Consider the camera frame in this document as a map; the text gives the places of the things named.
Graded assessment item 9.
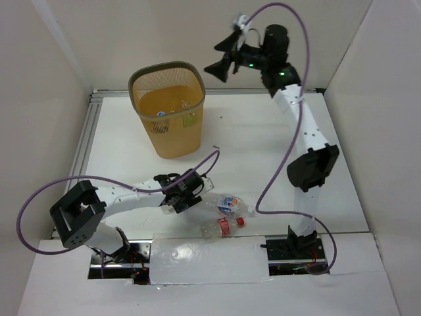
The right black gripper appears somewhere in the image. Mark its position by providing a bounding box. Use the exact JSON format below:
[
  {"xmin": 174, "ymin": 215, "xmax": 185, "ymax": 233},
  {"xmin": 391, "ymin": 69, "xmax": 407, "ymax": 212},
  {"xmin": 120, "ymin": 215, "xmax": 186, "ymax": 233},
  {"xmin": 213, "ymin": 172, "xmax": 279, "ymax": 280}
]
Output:
[{"xmin": 203, "ymin": 32, "xmax": 269, "ymax": 83}]

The white orange label bottle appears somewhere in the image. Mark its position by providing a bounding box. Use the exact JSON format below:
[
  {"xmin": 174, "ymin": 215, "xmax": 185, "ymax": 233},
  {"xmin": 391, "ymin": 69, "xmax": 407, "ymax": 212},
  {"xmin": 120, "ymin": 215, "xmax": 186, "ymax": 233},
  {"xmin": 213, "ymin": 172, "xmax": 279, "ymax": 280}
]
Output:
[{"xmin": 197, "ymin": 193, "xmax": 256, "ymax": 217}]

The green plastic bottle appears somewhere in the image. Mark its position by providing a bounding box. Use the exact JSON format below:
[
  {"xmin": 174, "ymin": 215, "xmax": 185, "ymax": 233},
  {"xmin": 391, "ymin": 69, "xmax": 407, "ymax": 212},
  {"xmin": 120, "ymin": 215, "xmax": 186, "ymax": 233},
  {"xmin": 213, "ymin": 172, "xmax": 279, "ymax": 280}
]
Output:
[{"xmin": 182, "ymin": 112, "xmax": 197, "ymax": 128}]

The blue label plastic bottle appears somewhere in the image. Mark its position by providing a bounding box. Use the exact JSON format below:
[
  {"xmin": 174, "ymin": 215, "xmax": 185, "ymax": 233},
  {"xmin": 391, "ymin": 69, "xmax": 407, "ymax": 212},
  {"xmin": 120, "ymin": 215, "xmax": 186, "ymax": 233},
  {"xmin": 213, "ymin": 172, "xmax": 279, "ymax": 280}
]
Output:
[{"xmin": 149, "ymin": 111, "xmax": 175, "ymax": 134}]

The orange label yellow cap bottle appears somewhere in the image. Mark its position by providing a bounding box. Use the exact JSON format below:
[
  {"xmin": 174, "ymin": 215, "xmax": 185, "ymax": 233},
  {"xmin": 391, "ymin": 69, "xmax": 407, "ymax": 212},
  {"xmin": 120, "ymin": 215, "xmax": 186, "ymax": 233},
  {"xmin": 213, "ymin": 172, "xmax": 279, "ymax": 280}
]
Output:
[{"xmin": 160, "ymin": 205, "xmax": 179, "ymax": 215}]

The clear bottle white cap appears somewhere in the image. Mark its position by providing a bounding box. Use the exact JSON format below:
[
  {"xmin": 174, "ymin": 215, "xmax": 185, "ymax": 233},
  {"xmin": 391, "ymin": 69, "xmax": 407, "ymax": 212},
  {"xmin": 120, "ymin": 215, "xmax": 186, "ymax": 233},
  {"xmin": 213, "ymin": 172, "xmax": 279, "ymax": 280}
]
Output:
[{"xmin": 180, "ymin": 100, "xmax": 196, "ymax": 111}]

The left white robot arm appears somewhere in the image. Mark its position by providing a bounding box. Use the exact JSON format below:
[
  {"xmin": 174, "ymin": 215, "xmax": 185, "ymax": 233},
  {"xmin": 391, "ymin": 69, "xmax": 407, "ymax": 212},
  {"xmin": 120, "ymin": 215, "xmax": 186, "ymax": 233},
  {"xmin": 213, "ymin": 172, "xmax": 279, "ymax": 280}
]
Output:
[{"xmin": 50, "ymin": 169, "xmax": 214, "ymax": 263}]

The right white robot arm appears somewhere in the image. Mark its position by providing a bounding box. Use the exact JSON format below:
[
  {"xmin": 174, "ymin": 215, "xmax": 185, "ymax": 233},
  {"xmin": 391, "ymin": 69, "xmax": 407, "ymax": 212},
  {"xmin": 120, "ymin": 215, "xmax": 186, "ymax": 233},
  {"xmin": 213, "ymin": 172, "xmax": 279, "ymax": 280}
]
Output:
[{"xmin": 204, "ymin": 24, "xmax": 339, "ymax": 258}]

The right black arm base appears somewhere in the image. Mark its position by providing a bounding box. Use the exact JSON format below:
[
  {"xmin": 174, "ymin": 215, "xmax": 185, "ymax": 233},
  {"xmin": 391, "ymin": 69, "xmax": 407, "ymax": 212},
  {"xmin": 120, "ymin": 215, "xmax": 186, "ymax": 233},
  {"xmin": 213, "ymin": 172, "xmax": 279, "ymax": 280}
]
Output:
[{"xmin": 260, "ymin": 238, "xmax": 328, "ymax": 277}]

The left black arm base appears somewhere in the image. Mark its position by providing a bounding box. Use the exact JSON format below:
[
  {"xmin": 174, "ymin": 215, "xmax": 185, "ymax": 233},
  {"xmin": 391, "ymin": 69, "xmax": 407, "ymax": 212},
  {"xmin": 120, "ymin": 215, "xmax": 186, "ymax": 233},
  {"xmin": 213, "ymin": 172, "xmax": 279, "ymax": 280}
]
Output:
[{"xmin": 87, "ymin": 240, "xmax": 153, "ymax": 285}]

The orange mesh waste bin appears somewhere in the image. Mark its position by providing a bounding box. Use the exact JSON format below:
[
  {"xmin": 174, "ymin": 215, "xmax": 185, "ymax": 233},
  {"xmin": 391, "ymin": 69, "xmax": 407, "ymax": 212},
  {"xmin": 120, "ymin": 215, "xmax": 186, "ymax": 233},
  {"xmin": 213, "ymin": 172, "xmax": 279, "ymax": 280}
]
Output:
[{"xmin": 128, "ymin": 61, "xmax": 206, "ymax": 159}]

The red label red cap bottle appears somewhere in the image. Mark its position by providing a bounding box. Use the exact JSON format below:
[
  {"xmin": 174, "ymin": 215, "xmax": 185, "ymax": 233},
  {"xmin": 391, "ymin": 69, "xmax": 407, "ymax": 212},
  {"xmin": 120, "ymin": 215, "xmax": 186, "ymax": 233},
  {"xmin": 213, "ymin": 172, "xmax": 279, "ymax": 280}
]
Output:
[{"xmin": 200, "ymin": 217, "xmax": 245, "ymax": 239}]

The white taped cover plate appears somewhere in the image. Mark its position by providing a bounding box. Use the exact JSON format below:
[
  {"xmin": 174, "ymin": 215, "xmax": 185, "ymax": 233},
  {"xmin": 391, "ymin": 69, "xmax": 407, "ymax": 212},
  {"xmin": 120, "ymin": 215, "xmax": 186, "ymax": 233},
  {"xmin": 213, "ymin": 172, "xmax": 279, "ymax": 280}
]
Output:
[{"xmin": 149, "ymin": 236, "xmax": 270, "ymax": 285}]

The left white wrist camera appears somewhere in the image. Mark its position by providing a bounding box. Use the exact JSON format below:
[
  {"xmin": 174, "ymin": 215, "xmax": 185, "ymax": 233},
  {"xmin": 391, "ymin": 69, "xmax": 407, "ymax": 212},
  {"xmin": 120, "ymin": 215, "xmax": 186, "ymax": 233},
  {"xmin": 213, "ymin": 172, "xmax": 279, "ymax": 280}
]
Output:
[{"xmin": 198, "ymin": 176, "xmax": 214, "ymax": 196}]

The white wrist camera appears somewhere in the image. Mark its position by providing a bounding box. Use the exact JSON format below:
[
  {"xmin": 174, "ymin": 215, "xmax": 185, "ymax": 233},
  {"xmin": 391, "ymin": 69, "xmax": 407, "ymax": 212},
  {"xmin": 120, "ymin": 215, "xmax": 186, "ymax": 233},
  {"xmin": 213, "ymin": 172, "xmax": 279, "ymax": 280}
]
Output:
[
  {"xmin": 198, "ymin": 176, "xmax": 214, "ymax": 196},
  {"xmin": 232, "ymin": 13, "xmax": 251, "ymax": 50}
]

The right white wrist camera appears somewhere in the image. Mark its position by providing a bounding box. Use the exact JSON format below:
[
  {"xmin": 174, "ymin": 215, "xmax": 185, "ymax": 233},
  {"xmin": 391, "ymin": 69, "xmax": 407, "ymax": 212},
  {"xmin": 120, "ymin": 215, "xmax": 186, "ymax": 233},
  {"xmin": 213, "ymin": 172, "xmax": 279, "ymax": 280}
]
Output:
[{"xmin": 232, "ymin": 13, "xmax": 251, "ymax": 50}]

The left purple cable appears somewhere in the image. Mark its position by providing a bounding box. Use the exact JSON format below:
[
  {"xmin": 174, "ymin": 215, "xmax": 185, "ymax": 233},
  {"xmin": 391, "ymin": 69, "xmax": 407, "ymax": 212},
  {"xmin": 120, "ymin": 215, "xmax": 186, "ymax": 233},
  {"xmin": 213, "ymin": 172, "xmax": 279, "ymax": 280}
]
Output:
[{"xmin": 16, "ymin": 148, "xmax": 221, "ymax": 280}]

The purple cable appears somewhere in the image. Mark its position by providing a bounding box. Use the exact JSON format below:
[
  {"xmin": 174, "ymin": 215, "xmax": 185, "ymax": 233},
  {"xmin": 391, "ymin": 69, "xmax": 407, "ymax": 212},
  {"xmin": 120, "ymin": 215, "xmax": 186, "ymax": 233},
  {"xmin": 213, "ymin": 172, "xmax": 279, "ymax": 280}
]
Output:
[
  {"xmin": 255, "ymin": 2, "xmax": 338, "ymax": 275},
  {"xmin": 16, "ymin": 148, "xmax": 221, "ymax": 280}
]

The aluminium frame rail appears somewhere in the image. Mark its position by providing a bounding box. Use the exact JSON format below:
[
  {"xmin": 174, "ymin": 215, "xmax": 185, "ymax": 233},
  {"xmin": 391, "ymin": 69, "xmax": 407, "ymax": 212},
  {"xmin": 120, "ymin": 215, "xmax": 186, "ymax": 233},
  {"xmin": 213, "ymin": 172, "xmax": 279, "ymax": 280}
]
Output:
[{"xmin": 52, "ymin": 88, "xmax": 325, "ymax": 231}]

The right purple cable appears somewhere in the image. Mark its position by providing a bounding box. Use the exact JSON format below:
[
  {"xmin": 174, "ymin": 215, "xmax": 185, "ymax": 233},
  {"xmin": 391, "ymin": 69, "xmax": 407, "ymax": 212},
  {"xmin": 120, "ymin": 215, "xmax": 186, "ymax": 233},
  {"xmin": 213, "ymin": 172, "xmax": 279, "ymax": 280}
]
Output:
[{"xmin": 255, "ymin": 2, "xmax": 338, "ymax": 275}]

